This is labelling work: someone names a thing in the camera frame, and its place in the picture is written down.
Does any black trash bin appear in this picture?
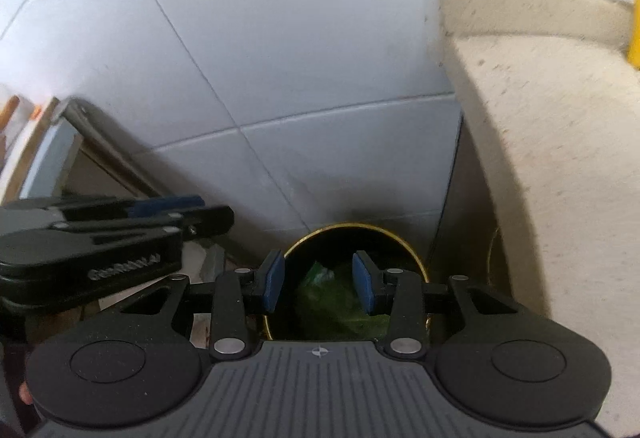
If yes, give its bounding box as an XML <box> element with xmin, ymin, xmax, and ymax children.
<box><xmin>265</xmin><ymin>222</ymin><xmax>427</xmax><ymax>342</ymax></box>

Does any person's left hand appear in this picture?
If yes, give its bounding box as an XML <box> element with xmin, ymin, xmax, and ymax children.
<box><xmin>18</xmin><ymin>382</ymin><xmax>34</xmax><ymax>406</ymax></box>

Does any dark bok choy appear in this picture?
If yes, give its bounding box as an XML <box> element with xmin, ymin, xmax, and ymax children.
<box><xmin>299</xmin><ymin>262</ymin><xmax>390</xmax><ymax>342</ymax></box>

